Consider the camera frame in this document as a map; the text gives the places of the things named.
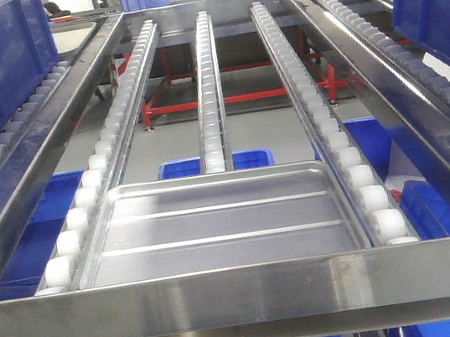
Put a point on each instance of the white tray far left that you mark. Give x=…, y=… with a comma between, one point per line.
x=69, y=37

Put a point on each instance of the silver metal tray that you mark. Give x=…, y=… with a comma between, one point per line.
x=209, y=222

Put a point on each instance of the white roller track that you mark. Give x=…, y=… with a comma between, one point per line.
x=307, y=92
x=104, y=170
x=215, y=154

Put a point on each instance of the person in background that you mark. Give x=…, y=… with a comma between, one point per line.
x=54, y=11

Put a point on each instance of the stainless steel front rack beam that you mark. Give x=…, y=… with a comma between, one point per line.
x=382, y=287

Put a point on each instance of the blue bin below centre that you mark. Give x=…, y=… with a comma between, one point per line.
x=245, y=159

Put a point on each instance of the left white roller track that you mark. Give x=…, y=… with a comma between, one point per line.
x=104, y=170

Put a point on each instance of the far right roller track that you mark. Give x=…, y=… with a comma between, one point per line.
x=439, y=84

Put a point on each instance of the left steel divider rail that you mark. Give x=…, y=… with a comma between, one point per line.
x=26, y=170

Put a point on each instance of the centre white roller track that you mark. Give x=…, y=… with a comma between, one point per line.
x=215, y=154

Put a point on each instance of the right white roller track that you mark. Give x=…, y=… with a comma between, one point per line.
x=307, y=92

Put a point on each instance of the red metal frame cart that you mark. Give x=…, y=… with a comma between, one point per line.
x=247, y=74

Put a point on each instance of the far left roller track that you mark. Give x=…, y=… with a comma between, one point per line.
x=12, y=130

